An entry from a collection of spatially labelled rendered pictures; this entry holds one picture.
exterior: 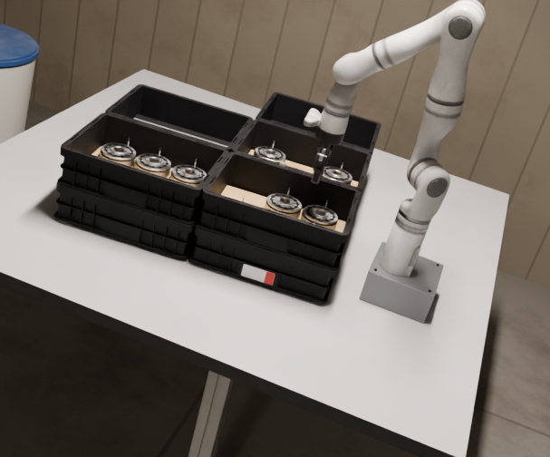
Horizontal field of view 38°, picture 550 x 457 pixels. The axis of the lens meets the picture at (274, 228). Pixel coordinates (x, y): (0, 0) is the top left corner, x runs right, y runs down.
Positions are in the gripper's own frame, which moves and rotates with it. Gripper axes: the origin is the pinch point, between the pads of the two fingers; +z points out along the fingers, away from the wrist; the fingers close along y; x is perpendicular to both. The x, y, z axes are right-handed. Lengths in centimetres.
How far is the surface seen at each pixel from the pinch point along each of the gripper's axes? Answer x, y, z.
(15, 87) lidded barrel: 142, 98, 54
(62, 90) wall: 162, 192, 94
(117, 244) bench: 46, -23, 28
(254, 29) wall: 63, 185, 26
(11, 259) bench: 66, -45, 28
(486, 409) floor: -85, 52, 99
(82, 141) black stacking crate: 65, -9, 9
